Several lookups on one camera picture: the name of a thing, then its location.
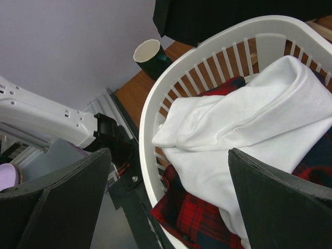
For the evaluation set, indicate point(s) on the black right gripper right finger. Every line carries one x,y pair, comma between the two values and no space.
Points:
280,210

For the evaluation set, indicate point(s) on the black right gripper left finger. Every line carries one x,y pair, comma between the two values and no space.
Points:
57,210

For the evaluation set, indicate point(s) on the red plaid pleated skirt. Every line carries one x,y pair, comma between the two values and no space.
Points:
198,223

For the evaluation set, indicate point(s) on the white cloth garment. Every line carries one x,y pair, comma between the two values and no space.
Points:
276,118

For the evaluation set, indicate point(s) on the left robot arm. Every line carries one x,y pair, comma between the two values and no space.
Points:
91,132

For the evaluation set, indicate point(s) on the white plastic laundry basket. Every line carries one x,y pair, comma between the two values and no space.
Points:
275,37

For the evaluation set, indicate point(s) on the wooden clothes rack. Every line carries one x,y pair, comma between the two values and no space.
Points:
323,31

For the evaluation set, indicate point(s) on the black garment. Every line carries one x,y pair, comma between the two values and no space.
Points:
193,21

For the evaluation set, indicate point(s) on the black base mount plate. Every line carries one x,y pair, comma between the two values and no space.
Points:
129,193

